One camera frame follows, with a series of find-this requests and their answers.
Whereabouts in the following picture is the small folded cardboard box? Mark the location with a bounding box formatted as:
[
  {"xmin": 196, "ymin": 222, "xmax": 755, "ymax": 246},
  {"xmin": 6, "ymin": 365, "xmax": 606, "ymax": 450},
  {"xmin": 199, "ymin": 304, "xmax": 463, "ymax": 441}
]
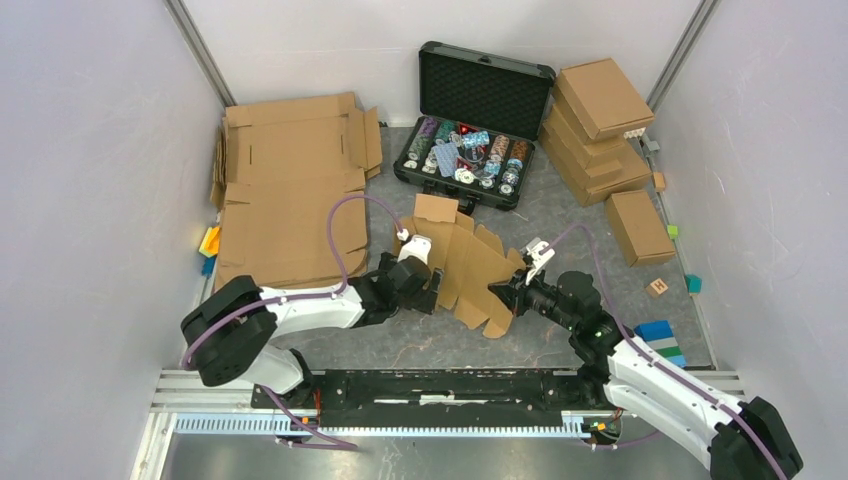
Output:
[{"xmin": 604, "ymin": 190, "xmax": 676, "ymax": 267}]

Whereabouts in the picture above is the black poker chip case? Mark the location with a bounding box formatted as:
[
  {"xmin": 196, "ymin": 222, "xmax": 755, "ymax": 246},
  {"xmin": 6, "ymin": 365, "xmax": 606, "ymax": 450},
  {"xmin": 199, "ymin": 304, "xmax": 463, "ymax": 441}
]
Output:
[{"xmin": 393, "ymin": 41, "xmax": 556, "ymax": 214}]

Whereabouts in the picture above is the wooden letter H block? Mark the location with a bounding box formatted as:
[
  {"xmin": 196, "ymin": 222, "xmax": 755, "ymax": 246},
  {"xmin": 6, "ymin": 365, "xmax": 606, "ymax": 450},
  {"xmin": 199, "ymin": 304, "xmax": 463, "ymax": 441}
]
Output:
[{"xmin": 645, "ymin": 278, "xmax": 669, "ymax": 298}]

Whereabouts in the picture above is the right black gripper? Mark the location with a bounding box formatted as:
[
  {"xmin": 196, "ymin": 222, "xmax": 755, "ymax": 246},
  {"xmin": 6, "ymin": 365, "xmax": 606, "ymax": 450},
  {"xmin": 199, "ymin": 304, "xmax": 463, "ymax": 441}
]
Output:
[{"xmin": 486, "ymin": 262, "xmax": 577, "ymax": 333}]

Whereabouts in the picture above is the small wooden cube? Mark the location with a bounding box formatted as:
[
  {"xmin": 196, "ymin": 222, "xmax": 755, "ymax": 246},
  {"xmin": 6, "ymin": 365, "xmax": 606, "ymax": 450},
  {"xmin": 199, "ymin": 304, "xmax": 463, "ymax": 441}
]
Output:
[{"xmin": 652, "ymin": 172, "xmax": 667, "ymax": 193}]

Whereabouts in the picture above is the stack of flat cardboard sheets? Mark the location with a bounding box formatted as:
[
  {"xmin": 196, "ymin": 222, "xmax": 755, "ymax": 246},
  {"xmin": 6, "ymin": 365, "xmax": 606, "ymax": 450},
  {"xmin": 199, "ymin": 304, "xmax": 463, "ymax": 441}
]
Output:
[{"xmin": 210, "ymin": 92, "xmax": 383, "ymax": 289}]

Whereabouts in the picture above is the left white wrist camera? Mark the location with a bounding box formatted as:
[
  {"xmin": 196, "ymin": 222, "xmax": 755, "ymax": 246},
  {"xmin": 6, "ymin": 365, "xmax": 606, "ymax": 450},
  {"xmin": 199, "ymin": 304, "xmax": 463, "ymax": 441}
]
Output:
[{"xmin": 396, "ymin": 229, "xmax": 432, "ymax": 265}]

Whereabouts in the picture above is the large bottom cardboard box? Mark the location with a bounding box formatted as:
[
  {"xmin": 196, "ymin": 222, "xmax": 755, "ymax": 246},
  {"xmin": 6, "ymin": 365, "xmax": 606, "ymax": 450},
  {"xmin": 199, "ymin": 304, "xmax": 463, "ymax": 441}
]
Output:
[{"xmin": 539, "ymin": 127, "xmax": 652, "ymax": 206}]

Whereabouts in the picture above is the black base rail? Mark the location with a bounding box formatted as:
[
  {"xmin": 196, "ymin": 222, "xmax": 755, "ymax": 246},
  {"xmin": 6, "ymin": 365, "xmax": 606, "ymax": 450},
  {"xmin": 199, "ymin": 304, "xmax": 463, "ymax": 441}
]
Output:
[{"xmin": 282, "ymin": 368, "xmax": 617, "ymax": 428}]

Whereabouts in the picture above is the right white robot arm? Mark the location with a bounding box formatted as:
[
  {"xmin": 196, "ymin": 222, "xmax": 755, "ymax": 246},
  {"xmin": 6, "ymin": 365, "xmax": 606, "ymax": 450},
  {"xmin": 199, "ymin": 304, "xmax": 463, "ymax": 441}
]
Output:
[{"xmin": 488, "ymin": 270, "xmax": 804, "ymax": 479}]

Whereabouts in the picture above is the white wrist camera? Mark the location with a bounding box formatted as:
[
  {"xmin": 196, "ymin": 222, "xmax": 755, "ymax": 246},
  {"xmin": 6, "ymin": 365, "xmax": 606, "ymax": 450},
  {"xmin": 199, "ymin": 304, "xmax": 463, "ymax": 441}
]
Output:
[
  {"xmin": 521, "ymin": 237, "xmax": 555, "ymax": 285},
  {"xmin": 396, "ymin": 229, "xmax": 432, "ymax": 265}
]

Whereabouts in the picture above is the blue block at left wall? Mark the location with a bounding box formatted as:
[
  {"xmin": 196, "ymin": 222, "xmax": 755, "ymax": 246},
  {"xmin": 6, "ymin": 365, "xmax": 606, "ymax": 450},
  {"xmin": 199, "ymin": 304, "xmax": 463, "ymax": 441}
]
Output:
[{"xmin": 201, "ymin": 256, "xmax": 217, "ymax": 277}]

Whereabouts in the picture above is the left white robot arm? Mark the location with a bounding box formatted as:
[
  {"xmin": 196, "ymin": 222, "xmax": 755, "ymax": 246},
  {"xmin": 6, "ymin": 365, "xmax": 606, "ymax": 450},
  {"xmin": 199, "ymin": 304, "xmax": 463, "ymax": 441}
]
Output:
[{"xmin": 180, "ymin": 254, "xmax": 444, "ymax": 408}]

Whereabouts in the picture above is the yellow orange block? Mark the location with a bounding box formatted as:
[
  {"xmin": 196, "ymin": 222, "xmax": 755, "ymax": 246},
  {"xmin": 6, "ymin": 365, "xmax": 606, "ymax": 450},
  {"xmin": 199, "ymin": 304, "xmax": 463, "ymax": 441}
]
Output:
[{"xmin": 198, "ymin": 226, "xmax": 220, "ymax": 258}]

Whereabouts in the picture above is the teal block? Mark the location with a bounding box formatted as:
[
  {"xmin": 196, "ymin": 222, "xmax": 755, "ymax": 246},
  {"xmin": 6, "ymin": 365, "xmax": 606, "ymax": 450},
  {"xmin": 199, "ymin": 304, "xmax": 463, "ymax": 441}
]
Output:
[{"xmin": 684, "ymin": 274, "xmax": 703, "ymax": 295}]

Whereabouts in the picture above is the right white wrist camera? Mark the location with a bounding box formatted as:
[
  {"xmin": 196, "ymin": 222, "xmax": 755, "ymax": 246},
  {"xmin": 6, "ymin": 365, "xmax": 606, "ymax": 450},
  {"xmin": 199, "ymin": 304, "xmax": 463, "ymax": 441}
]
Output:
[{"xmin": 521, "ymin": 237, "xmax": 555, "ymax": 285}]

